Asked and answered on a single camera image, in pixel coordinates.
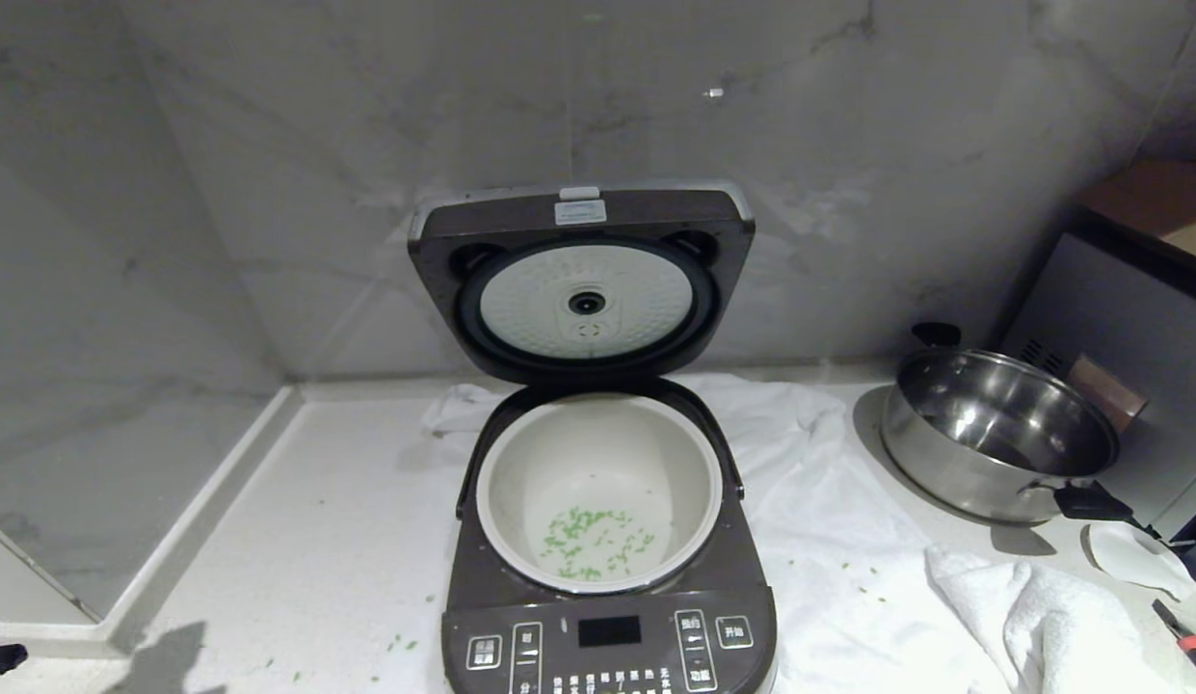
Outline dark brown rice cooker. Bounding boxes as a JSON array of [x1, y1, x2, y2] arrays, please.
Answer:
[[441, 377, 780, 694]]

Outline white terry towel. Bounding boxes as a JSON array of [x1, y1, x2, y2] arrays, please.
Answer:
[[924, 544, 1196, 694]]

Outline white cloth sheet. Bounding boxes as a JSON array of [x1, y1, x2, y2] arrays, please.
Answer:
[[421, 371, 1042, 694]]

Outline white spoon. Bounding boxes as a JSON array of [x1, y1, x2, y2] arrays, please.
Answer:
[[1081, 520, 1196, 604]]

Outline grey microwave oven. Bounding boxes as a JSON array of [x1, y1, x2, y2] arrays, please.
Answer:
[[997, 205, 1196, 543]]

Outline red and black tool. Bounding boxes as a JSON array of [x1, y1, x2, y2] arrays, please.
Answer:
[[1151, 598, 1196, 686]]

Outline brown box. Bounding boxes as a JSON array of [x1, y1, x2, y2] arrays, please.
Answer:
[[1068, 353, 1149, 436]]

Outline white inner cooking pot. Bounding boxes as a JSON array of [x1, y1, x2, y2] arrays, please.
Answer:
[[475, 390, 725, 595]]

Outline green chopped vegetable pieces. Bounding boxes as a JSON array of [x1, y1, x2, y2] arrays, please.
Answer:
[[539, 505, 657, 582]]

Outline stainless steel pot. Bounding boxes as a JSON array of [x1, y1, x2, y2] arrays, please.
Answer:
[[881, 322, 1135, 526]]

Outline rice cooker lid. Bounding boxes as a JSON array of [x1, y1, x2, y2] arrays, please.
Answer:
[[408, 180, 757, 387]]

